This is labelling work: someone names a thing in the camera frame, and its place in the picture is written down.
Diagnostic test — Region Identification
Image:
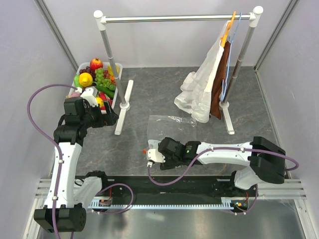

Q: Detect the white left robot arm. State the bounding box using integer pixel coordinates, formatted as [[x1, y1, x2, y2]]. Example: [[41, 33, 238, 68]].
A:
[[33, 97, 119, 233]]

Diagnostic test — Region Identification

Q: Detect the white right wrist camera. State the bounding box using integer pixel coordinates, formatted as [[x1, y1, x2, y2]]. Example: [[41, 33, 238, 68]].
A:
[[147, 148, 165, 168]]

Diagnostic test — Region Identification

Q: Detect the orange clothes hanger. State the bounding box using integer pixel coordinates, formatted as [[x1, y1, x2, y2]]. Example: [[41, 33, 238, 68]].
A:
[[220, 11, 236, 48]]

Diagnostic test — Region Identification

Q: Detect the brown cloth garment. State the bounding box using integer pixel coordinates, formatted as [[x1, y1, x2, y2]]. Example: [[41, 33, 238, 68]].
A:
[[210, 41, 231, 120]]

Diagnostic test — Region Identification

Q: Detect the yellow mango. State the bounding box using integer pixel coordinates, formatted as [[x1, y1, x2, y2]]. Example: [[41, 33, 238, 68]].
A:
[[96, 97, 104, 108]]

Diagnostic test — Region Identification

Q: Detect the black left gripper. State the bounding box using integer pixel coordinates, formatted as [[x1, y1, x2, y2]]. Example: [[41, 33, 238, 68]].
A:
[[80, 100, 118, 128]]

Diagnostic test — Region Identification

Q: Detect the green cucumber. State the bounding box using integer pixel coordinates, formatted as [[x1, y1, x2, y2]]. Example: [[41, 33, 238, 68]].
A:
[[95, 85, 115, 99]]

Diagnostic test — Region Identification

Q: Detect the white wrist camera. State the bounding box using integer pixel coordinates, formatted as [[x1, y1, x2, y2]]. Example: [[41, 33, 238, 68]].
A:
[[80, 87, 99, 107], [147, 148, 165, 168]]

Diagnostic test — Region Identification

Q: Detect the red pomegranate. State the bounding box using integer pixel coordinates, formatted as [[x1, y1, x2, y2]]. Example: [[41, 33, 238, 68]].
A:
[[90, 58, 103, 71]]

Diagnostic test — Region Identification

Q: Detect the blue clothes hanger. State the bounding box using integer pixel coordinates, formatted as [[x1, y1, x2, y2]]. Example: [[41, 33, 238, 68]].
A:
[[221, 12, 242, 101]]

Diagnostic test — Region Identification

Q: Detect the green grape bunch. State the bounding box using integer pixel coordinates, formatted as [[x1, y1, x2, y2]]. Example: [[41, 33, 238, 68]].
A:
[[95, 68, 111, 87]]

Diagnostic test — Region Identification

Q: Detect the yellow pear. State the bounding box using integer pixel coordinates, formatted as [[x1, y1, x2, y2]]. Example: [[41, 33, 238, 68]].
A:
[[79, 72, 93, 87]]

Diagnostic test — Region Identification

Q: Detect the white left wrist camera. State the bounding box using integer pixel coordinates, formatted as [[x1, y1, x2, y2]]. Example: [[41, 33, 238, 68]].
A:
[[80, 87, 99, 107]]

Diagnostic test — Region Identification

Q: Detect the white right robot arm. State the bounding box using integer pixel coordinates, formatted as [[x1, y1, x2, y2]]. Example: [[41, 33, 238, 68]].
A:
[[156, 136, 286, 196]]

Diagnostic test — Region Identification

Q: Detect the clear zip top bag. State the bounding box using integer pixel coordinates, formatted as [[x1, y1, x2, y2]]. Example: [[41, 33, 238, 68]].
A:
[[147, 115, 197, 148]]

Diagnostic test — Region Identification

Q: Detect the white cloth garment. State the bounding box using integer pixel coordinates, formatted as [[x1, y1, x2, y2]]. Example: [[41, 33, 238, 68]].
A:
[[174, 21, 230, 123]]

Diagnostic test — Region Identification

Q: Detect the green fruit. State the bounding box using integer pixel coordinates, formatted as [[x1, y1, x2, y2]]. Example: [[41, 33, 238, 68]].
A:
[[73, 75, 80, 88]]

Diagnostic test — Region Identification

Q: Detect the yellow starfruit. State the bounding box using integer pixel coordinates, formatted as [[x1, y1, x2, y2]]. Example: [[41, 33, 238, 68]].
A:
[[107, 64, 121, 77]]

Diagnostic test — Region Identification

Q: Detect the red grape bunch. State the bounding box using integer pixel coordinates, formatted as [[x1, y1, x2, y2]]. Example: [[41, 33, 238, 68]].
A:
[[103, 70, 115, 81]]

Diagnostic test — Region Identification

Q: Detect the dark purple grape bunch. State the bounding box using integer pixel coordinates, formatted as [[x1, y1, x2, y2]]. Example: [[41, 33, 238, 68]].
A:
[[79, 66, 96, 79]]

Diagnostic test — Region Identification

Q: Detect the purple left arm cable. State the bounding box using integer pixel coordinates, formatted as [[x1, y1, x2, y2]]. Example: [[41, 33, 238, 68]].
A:
[[27, 84, 83, 239]]

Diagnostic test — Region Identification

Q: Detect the white metal clothes rack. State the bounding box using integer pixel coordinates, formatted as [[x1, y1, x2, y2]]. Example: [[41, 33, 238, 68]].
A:
[[94, 6, 264, 135]]

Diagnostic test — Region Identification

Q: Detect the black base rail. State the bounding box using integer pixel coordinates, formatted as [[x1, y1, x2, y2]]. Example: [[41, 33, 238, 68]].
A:
[[101, 176, 256, 207]]

